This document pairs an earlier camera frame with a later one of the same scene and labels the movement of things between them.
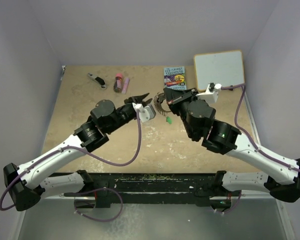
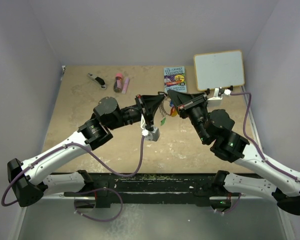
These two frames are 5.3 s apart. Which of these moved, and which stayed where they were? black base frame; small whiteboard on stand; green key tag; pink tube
Moved: green key tag
Stayed: small whiteboard on stand; black base frame; pink tube
